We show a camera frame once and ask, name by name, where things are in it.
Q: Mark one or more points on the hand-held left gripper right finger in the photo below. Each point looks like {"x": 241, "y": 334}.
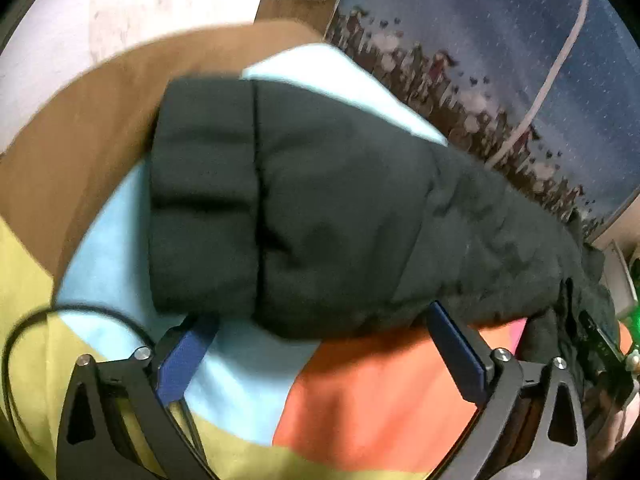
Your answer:
{"x": 457, "y": 355}

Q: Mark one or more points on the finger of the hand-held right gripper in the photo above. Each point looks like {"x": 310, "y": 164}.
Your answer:
{"x": 602, "y": 337}

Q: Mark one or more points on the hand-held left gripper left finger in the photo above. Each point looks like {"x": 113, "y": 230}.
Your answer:
{"x": 186, "y": 356}

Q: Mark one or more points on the black padded jacket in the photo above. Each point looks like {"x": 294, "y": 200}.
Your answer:
{"x": 325, "y": 210}

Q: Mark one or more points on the white drawer unit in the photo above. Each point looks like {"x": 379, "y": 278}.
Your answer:
{"x": 617, "y": 270}

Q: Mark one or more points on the colourful striped bed sheet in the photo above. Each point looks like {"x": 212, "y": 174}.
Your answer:
{"x": 350, "y": 410}

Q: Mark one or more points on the brown wooden headboard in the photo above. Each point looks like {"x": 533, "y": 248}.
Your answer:
{"x": 75, "y": 135}

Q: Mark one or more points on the white strip on curtain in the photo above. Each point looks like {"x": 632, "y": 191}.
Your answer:
{"x": 545, "y": 80}

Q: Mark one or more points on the blue printed curtain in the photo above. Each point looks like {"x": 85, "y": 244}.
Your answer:
{"x": 475, "y": 10}

